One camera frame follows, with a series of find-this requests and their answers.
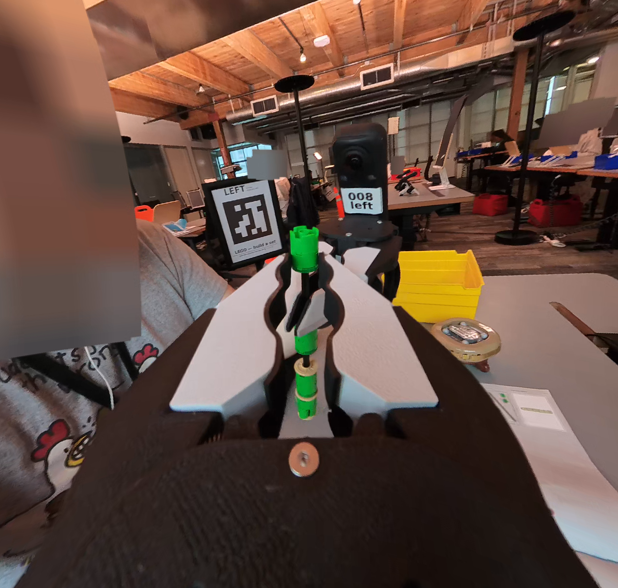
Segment building instruction booklet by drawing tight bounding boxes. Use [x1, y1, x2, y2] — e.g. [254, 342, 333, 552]
[480, 383, 618, 588]

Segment white cable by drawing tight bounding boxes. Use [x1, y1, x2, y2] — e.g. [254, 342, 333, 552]
[84, 347, 117, 408]

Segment large green cylinder brick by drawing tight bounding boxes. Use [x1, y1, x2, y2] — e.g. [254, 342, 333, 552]
[290, 226, 320, 274]

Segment framed marker sign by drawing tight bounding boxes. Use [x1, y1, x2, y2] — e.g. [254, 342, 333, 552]
[202, 179, 286, 268]

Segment round tan toy pot base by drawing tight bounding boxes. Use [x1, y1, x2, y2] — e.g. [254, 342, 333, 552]
[430, 318, 501, 372]

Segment black floor lamp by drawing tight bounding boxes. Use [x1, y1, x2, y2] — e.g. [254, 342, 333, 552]
[274, 75, 314, 179]

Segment grey background table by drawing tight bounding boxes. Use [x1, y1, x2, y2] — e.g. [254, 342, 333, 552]
[386, 183, 476, 212]

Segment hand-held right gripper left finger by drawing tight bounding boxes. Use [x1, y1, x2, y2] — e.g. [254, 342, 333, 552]
[169, 253, 290, 427]

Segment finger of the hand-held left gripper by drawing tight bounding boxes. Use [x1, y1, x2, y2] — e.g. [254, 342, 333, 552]
[286, 242, 339, 333]
[295, 248, 383, 339]

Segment black strap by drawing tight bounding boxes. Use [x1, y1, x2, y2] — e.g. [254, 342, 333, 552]
[14, 342, 138, 408]

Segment red beanbag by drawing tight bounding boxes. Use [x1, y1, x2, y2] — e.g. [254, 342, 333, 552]
[529, 195, 582, 227]
[473, 193, 510, 216]

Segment long wooden workbench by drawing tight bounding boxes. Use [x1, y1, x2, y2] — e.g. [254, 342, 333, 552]
[483, 162, 618, 179]

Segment silver ventilation duct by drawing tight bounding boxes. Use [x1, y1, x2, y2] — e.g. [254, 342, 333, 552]
[226, 50, 515, 123]

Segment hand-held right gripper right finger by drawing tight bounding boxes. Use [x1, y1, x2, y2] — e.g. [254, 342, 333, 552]
[316, 253, 441, 420]

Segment curved desk lamp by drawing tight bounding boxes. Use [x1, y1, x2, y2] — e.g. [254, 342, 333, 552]
[430, 95, 469, 189]

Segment toy bamboo stalk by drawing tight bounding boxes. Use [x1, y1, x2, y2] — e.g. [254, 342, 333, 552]
[291, 272, 320, 421]

